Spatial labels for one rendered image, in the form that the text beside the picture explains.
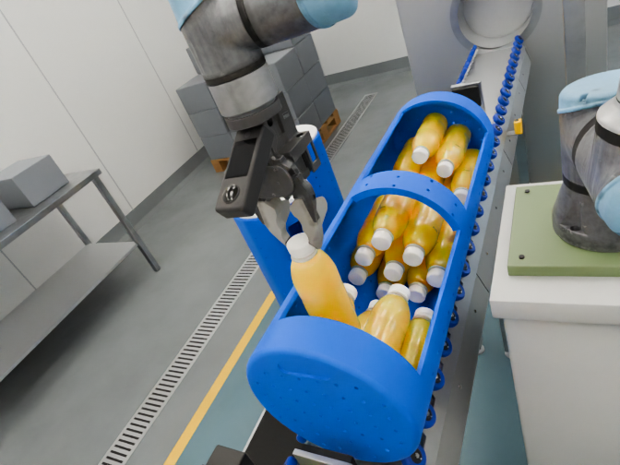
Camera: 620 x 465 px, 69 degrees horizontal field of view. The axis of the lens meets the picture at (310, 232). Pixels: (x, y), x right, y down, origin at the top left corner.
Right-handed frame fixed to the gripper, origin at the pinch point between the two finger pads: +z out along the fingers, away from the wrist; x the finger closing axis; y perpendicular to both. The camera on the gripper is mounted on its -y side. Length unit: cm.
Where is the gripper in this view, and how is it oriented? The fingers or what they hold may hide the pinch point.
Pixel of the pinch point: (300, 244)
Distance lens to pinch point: 64.2
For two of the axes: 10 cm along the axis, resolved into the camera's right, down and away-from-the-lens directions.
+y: 4.0, -6.1, 6.8
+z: 3.3, 7.9, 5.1
